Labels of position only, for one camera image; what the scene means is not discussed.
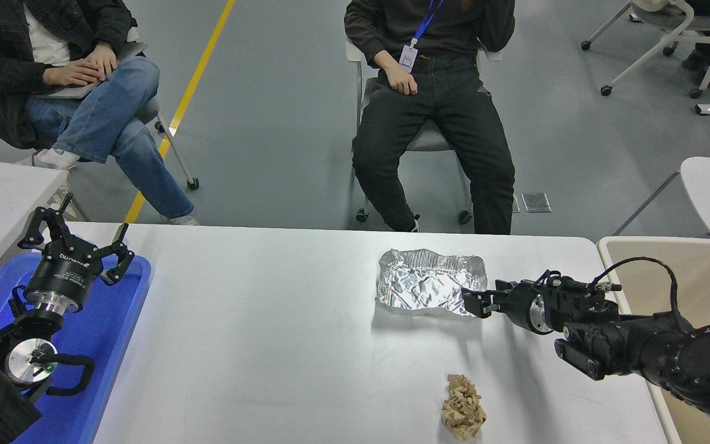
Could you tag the foil tray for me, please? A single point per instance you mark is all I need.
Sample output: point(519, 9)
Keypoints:
point(416, 283)

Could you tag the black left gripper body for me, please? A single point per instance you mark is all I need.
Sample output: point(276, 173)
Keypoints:
point(62, 274)

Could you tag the person's left hand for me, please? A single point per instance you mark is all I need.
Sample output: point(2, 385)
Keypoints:
point(102, 57)

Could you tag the person's right hand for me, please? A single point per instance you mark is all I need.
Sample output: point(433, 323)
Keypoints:
point(74, 74)
point(403, 80)

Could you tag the grey office chair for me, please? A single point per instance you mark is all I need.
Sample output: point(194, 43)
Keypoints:
point(700, 23)
point(150, 111)
point(432, 139)

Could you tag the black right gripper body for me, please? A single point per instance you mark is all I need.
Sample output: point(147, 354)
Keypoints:
point(518, 305)

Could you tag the grey laptop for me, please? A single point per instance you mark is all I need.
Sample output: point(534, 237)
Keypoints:
point(133, 52)

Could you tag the blue plastic tray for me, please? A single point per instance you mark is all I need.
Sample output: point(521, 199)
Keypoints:
point(108, 333)

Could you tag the crumpled tan paper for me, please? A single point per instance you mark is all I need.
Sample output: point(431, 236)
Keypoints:
point(463, 407)

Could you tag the metal floor outlet cover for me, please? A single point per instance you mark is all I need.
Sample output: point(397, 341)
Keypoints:
point(536, 202)

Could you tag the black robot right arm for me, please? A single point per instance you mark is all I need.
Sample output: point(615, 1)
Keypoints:
point(700, 357)

